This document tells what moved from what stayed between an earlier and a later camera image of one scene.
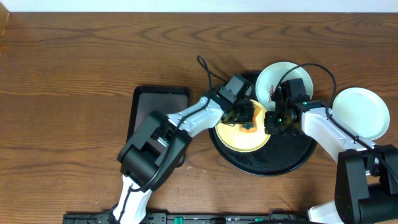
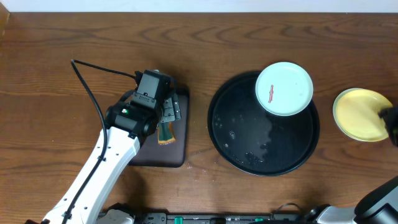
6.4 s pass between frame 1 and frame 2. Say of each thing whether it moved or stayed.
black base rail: stayed
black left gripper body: moved
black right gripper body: moved
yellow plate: moved
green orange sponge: moved
